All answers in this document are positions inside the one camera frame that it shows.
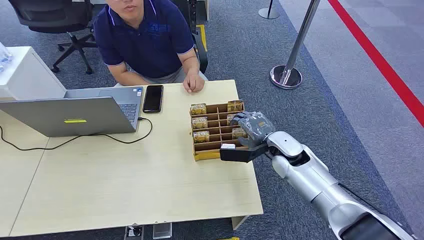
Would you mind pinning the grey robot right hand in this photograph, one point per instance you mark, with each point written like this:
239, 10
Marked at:
255, 127

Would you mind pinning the metal floor plate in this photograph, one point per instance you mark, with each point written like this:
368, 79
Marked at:
162, 231

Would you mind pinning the grey laptop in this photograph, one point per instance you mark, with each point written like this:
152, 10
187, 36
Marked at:
76, 116

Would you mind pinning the clear plastic bottle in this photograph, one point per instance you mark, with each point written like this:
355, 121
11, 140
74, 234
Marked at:
4, 56

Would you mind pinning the wooden table leg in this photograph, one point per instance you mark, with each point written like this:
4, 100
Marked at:
239, 222

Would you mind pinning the chrome stanchion post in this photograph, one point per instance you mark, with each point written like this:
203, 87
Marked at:
291, 63
269, 11

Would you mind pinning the black office chair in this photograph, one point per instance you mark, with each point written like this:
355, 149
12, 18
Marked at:
56, 20

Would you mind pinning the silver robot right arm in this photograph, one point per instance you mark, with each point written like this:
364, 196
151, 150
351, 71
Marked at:
311, 175

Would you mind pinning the white cabinet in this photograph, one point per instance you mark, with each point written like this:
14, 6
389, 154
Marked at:
30, 74

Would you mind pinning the person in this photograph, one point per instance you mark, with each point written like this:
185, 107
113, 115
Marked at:
149, 36

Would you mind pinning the person's left forearm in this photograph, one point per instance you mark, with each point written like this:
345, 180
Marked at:
190, 63

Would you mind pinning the yellow hotel key card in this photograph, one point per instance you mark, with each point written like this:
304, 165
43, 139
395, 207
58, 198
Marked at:
230, 118
235, 106
201, 136
238, 134
199, 123
198, 109

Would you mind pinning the floor power socket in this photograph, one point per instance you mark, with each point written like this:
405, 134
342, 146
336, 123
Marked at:
134, 232

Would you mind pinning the black smartphone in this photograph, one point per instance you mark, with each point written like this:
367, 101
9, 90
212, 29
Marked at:
153, 98

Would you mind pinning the person's right forearm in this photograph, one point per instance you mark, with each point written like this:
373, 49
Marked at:
127, 76

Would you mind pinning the wooden card holder box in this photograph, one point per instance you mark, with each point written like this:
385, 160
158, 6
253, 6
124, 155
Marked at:
212, 132

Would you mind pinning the black chair behind person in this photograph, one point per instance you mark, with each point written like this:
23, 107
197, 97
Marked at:
198, 43

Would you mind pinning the person's left hand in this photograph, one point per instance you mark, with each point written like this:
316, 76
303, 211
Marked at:
193, 83

